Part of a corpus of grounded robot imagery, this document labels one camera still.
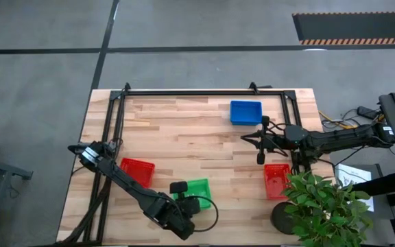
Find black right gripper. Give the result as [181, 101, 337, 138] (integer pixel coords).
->
[240, 115, 287, 165]

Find green plastic slotted basket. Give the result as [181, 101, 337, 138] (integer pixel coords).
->
[173, 178, 213, 210]
[172, 178, 213, 211]

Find blue plastic slotted basket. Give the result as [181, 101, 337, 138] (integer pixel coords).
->
[230, 99, 263, 126]

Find red plastic slotted basket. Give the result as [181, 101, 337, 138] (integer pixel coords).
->
[263, 163, 291, 201]
[119, 157, 156, 189]

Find black plant pot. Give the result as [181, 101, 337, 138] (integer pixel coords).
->
[270, 201, 301, 236]

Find green leafy plant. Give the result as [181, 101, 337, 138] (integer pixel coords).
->
[281, 171, 375, 247]

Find white printed sheet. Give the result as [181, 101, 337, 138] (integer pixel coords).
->
[334, 163, 375, 212]

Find black power adapter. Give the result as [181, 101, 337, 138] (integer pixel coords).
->
[357, 106, 379, 119]

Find black yellow hazard mat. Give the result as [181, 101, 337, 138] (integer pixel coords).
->
[292, 12, 395, 46]

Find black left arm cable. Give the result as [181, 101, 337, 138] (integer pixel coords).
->
[190, 195, 220, 233]

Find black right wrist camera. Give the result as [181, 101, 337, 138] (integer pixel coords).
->
[284, 124, 309, 150]

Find black aluminium rig frame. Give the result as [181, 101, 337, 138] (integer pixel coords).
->
[80, 82, 303, 244]

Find yellow cable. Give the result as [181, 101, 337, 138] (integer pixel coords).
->
[318, 109, 351, 130]

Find black cable bundle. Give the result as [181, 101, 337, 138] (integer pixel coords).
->
[58, 178, 113, 245]

